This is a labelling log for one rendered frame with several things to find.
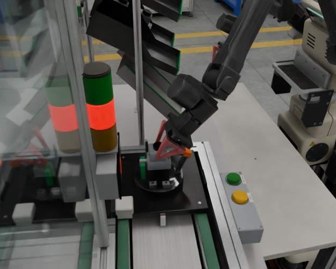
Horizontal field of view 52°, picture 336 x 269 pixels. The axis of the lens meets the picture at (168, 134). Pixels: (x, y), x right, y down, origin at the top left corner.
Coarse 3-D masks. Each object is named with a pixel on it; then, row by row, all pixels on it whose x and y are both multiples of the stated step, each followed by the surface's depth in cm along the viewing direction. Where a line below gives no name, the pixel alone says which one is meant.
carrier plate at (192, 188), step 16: (128, 160) 105; (176, 160) 105; (192, 160) 105; (128, 176) 99; (192, 176) 100; (128, 192) 94; (176, 192) 95; (192, 192) 95; (144, 208) 90; (160, 208) 90; (176, 208) 90; (192, 208) 90; (208, 208) 91
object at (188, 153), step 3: (186, 150) 93; (189, 150) 94; (186, 153) 93; (189, 153) 93; (183, 156) 94; (186, 156) 93; (189, 156) 94; (180, 159) 95; (183, 159) 94; (186, 159) 94; (180, 162) 95; (183, 162) 95; (177, 165) 96; (180, 165) 96; (177, 168) 96; (180, 168) 96
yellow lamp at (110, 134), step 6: (114, 126) 62; (96, 132) 60; (102, 132) 60; (108, 132) 61; (114, 132) 62; (96, 138) 61; (102, 138) 61; (108, 138) 62; (114, 138) 63; (96, 144) 62; (102, 144) 62; (108, 144) 62; (114, 144) 63; (96, 150) 63; (102, 150) 63; (108, 150) 63
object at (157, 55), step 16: (112, 0) 102; (96, 16) 93; (112, 16) 105; (128, 16) 105; (96, 32) 96; (112, 32) 95; (128, 32) 95; (144, 32) 108; (128, 48) 98; (144, 48) 97; (160, 48) 110; (160, 64) 100; (176, 64) 107
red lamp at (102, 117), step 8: (88, 104) 57; (112, 104) 59; (88, 112) 58; (96, 112) 58; (104, 112) 58; (112, 112) 59; (96, 120) 59; (104, 120) 59; (112, 120) 60; (96, 128) 60; (104, 128) 60
